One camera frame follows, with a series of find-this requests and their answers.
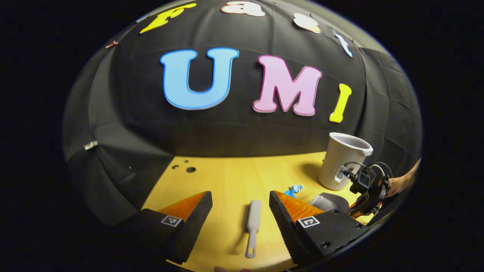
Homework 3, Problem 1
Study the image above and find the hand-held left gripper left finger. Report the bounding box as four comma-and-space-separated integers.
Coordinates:
117, 191, 213, 265

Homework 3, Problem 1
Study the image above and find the black backdrop cloth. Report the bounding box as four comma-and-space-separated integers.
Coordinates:
62, 0, 423, 227

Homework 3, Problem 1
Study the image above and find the small grey broom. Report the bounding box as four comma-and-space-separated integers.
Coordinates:
245, 199, 262, 259

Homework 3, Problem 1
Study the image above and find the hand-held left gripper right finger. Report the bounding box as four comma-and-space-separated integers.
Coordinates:
269, 190, 368, 266

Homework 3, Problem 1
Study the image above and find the grey plastic dustpan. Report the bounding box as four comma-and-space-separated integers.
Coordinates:
310, 192, 351, 214

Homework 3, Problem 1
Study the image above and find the wooden desktop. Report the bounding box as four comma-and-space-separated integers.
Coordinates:
142, 151, 375, 272

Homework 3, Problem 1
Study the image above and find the white ribbed garbage bin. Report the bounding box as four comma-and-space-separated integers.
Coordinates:
318, 132, 374, 191

